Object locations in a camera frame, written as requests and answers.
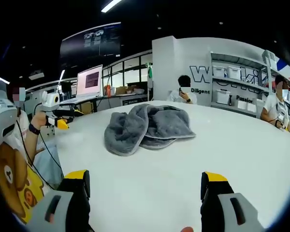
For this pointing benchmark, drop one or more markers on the large dark hanging screen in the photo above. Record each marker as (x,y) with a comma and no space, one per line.
(91,41)

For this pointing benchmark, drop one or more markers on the person's bear print shirt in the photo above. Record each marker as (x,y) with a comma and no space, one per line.
(14,174)

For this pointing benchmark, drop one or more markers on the orange bottle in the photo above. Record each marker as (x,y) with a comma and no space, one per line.
(108,90)

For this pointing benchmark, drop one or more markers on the white table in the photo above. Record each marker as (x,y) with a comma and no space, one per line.
(159,178)

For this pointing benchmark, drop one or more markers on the grey metal shelf rack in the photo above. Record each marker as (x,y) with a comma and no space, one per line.
(239,84)

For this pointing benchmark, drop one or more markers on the ceiling light strip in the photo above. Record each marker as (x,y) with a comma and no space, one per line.
(110,5)

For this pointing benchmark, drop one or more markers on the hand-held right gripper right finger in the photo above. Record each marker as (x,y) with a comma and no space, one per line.
(222,207)

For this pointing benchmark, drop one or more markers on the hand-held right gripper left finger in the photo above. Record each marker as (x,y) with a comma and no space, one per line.
(62,205)

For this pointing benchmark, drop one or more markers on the dark wristband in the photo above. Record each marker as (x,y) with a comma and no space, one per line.
(34,128)

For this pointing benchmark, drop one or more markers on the green flag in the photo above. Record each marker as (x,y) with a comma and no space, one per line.
(150,72)

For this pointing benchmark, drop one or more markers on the grey towel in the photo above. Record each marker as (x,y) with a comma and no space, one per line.
(159,123)

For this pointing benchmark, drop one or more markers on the white storage box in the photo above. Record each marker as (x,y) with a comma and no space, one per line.
(234,72)
(219,71)
(244,105)
(223,96)

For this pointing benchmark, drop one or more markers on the person's right hand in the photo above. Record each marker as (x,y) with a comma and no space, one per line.
(187,229)

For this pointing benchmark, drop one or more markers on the cardboard box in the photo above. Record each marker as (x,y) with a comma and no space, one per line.
(87,107)
(120,90)

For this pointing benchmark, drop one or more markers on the computer monitor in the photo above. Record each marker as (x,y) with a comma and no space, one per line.
(90,82)

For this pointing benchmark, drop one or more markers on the white chest-worn device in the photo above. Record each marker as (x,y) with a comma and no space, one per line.
(0,118)

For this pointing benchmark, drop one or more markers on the person's left hand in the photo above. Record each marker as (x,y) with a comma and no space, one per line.
(39,119)

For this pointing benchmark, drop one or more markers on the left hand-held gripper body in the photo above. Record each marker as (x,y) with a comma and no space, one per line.
(49,100)

